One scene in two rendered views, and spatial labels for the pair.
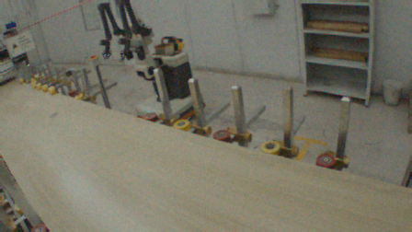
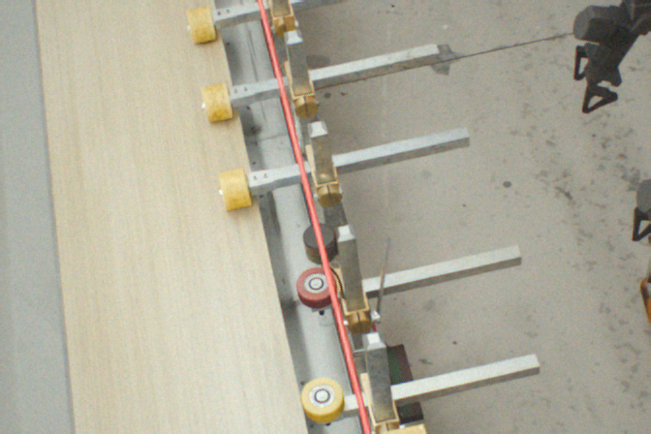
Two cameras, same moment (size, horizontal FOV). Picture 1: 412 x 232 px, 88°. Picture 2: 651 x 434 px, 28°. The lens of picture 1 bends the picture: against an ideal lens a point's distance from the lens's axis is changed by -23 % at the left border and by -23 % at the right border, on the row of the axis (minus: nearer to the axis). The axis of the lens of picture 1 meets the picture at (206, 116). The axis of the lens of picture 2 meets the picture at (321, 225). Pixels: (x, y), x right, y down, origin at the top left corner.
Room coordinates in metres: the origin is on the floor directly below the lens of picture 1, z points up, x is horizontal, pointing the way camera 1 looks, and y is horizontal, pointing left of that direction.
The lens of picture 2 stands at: (1.26, 0.19, 3.01)
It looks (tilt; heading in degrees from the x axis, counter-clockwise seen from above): 53 degrees down; 44
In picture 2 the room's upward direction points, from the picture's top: 10 degrees counter-clockwise
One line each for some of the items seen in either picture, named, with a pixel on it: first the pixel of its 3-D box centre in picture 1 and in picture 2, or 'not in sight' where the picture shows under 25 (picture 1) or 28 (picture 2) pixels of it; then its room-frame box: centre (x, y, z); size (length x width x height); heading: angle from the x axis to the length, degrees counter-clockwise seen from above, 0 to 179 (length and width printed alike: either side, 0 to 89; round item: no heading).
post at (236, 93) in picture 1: (241, 131); not in sight; (1.12, -0.15, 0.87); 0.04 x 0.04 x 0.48; 47
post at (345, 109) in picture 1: (340, 149); not in sight; (0.78, -0.52, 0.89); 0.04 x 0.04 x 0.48; 47
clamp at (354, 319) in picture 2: not in sight; (352, 299); (2.32, 1.15, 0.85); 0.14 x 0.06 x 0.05; 47
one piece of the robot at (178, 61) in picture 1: (167, 71); not in sight; (3.21, 0.36, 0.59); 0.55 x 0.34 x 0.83; 43
